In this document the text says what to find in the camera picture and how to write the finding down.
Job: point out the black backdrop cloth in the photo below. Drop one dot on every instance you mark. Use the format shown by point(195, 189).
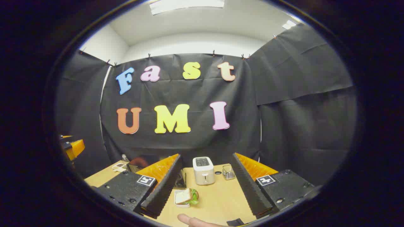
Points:
point(189, 91)

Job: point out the clear water bottle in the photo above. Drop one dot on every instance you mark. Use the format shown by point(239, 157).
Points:
point(125, 158)

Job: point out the green lettuce leaf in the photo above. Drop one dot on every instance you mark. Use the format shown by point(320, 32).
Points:
point(194, 199)

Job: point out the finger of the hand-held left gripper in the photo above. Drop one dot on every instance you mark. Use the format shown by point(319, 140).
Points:
point(77, 147)

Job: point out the white rectangular tray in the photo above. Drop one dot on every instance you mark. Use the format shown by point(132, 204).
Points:
point(181, 205)

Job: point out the white toaster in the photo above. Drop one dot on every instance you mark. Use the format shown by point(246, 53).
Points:
point(203, 173)

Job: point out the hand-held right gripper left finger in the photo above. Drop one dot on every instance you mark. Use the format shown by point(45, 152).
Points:
point(164, 189)

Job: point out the ceiling light panel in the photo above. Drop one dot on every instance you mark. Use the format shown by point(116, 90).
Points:
point(288, 24)

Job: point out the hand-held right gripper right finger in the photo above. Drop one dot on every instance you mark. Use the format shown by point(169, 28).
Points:
point(249, 189)

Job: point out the white bread slice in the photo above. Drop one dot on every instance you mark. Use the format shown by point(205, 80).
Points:
point(183, 196)

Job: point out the white divided dish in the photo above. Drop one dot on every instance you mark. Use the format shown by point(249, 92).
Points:
point(118, 167)

